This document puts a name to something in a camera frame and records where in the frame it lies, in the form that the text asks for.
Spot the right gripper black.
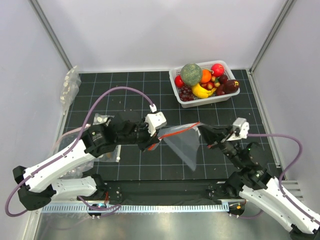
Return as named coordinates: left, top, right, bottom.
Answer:
left=196, top=121, right=245, bottom=169

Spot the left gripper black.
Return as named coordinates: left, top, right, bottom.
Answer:
left=116, top=116, right=160, bottom=152

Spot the clear zip bag red zipper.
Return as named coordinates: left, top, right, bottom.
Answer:
left=157, top=122, right=201, bottom=171

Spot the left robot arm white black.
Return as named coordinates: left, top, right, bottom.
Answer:
left=13, top=111, right=167, bottom=211

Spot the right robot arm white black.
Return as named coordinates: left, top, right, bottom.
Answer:
left=198, top=122, right=320, bottom=240

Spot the red apple top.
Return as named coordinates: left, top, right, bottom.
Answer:
left=211, top=63, right=225, bottom=78

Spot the crumpled clear bag left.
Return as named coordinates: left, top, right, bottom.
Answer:
left=52, top=127, right=94, bottom=180

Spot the white plastic fruit basket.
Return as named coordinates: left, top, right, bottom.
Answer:
left=169, top=60, right=241, bottom=108

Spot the yellow banana bunch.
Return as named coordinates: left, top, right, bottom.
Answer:
left=191, top=83, right=217, bottom=99

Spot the purple grape bunch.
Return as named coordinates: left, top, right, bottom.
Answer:
left=178, top=85, right=195, bottom=102

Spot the small strawberries pile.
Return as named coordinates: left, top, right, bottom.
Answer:
left=200, top=76, right=220, bottom=90

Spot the dark red apple right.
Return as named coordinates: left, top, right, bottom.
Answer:
left=223, top=79, right=240, bottom=94

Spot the dark red plum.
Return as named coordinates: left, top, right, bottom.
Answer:
left=218, top=74, right=229, bottom=85

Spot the red pepper left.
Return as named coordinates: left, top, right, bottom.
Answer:
left=174, top=75, right=185, bottom=89

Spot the orange fruit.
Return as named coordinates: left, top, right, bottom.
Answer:
left=200, top=69, right=212, bottom=84

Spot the green netted melon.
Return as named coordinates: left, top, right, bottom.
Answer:
left=180, top=63, right=203, bottom=87

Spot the black grid cutting mat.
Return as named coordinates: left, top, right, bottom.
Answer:
left=63, top=69, right=266, bottom=181

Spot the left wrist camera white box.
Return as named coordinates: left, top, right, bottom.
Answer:
left=144, top=111, right=167, bottom=136

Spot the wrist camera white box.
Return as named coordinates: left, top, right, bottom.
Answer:
left=227, top=117, right=250, bottom=141
left=144, top=111, right=167, bottom=136

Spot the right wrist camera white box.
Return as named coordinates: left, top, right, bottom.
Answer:
left=227, top=117, right=250, bottom=141

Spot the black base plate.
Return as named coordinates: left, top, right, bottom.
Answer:
left=105, top=179, right=235, bottom=206

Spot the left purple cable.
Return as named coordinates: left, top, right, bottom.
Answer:
left=4, top=86, right=157, bottom=218

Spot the purple cable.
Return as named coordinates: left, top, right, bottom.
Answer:
left=4, top=86, right=157, bottom=218
left=229, top=132, right=320, bottom=222

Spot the white slotted cable duct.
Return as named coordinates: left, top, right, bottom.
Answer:
left=41, top=202, right=229, bottom=214

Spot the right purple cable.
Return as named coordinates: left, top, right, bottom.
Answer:
left=229, top=132, right=320, bottom=222

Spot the clear bag at wall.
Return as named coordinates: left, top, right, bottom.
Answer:
left=60, top=65, right=82, bottom=115

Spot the right aluminium frame post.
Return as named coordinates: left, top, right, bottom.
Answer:
left=249, top=0, right=297, bottom=74

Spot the aluminium frame post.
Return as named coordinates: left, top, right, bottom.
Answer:
left=249, top=0, right=297, bottom=74
left=28, top=0, right=73, bottom=70

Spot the left aluminium frame post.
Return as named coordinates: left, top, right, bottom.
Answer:
left=28, top=0, right=73, bottom=70

